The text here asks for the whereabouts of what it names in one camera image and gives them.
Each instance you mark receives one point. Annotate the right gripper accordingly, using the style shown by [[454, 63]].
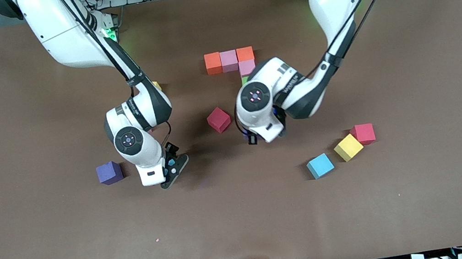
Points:
[[172, 149]]

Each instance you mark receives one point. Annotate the orange foam cube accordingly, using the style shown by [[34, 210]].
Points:
[[245, 54], [213, 63]]

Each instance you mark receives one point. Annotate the brown table cover sheet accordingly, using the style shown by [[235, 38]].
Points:
[[245, 220]]

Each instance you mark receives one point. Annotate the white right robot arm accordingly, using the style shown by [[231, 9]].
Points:
[[63, 35]]

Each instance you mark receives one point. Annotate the blue foam cube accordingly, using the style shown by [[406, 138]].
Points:
[[320, 166], [170, 162]]

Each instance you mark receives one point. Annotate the red foam cube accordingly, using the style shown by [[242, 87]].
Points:
[[364, 134], [218, 119]]

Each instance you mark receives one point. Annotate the green foam cube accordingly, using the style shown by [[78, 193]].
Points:
[[245, 80]]

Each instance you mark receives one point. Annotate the lilac foam cube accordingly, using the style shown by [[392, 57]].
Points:
[[229, 60], [247, 67]]

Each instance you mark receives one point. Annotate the yellow foam cube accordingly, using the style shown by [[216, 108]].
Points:
[[348, 147], [157, 85]]

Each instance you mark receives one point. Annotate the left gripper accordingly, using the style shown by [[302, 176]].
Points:
[[251, 138]]

